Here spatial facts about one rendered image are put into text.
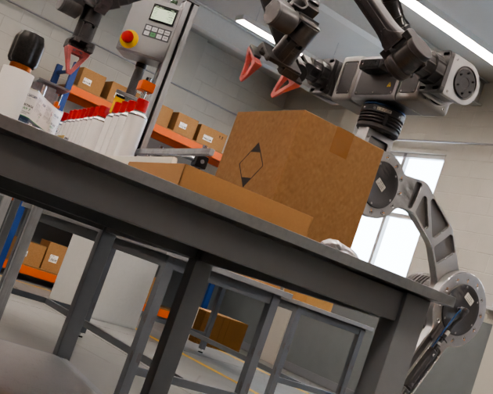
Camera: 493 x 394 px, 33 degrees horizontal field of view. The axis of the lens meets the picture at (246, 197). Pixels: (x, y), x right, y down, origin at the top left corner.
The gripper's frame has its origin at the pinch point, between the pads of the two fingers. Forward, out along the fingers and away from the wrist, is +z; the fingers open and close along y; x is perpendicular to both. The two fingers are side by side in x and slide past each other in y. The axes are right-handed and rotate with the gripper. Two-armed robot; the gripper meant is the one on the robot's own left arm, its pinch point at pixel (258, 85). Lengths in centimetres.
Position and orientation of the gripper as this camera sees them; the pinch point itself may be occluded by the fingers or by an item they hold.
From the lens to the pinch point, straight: 197.0
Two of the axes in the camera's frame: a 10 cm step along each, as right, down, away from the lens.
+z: -6.0, 6.7, 4.5
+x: 2.3, 6.7, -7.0
